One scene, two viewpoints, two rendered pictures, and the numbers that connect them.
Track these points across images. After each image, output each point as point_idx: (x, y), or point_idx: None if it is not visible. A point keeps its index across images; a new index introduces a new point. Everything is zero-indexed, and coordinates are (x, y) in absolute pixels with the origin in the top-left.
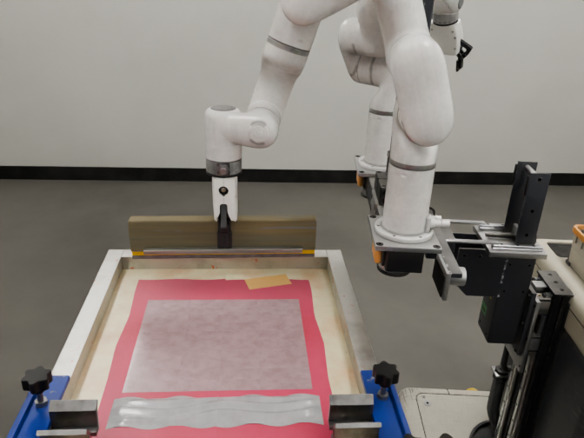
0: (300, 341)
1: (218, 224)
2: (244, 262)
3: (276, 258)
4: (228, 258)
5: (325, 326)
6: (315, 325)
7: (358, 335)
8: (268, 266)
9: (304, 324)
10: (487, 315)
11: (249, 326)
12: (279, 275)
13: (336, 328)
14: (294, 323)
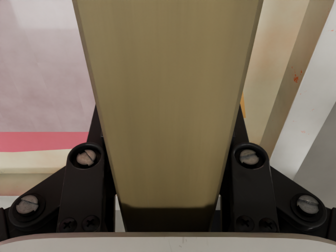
0: (1, 125)
1: (61, 201)
2: (305, 46)
3: (281, 124)
4: (328, 5)
5: (59, 157)
6: (58, 146)
7: (1, 203)
8: (281, 92)
9: (56, 134)
10: (214, 218)
11: (14, 45)
12: (243, 107)
13: (59, 168)
14: (53, 121)
